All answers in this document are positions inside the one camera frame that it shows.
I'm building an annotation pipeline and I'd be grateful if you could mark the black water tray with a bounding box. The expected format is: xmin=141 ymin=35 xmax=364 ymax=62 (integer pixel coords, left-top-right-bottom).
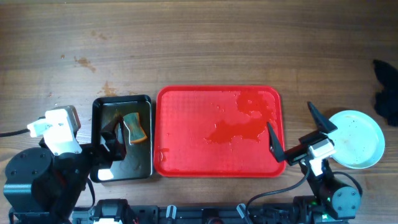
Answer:
xmin=90 ymin=95 xmax=154 ymax=183

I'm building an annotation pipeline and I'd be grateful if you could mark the red plastic tray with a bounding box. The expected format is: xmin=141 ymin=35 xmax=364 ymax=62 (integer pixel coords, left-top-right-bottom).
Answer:
xmin=154 ymin=85 xmax=285 ymax=178

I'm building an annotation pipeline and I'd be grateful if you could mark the light blue top plate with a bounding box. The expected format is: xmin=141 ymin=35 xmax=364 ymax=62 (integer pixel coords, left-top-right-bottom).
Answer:
xmin=328 ymin=110 xmax=385 ymax=169

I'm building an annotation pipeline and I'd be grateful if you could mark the green orange sponge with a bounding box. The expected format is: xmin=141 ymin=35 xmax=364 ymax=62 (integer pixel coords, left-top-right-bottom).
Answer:
xmin=123 ymin=113 xmax=147 ymax=145

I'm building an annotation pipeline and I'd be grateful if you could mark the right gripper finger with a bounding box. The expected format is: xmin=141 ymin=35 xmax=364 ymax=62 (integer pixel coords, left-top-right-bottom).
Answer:
xmin=307 ymin=101 xmax=338 ymax=134
xmin=267 ymin=122 xmax=285 ymax=162

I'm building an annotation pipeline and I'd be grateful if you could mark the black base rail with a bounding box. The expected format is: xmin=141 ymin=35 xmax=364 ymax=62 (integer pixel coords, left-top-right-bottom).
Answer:
xmin=72 ymin=203 xmax=348 ymax=224

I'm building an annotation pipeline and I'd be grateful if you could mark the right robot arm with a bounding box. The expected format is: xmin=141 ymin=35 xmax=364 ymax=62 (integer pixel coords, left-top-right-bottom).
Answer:
xmin=267 ymin=102 xmax=363 ymax=223

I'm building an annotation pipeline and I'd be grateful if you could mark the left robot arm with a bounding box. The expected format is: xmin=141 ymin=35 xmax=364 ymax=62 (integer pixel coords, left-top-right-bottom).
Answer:
xmin=3 ymin=116 xmax=126 ymax=223

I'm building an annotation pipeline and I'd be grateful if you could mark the black cloth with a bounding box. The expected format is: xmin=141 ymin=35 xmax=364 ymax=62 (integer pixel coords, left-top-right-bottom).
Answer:
xmin=373 ymin=59 xmax=397 ymax=127

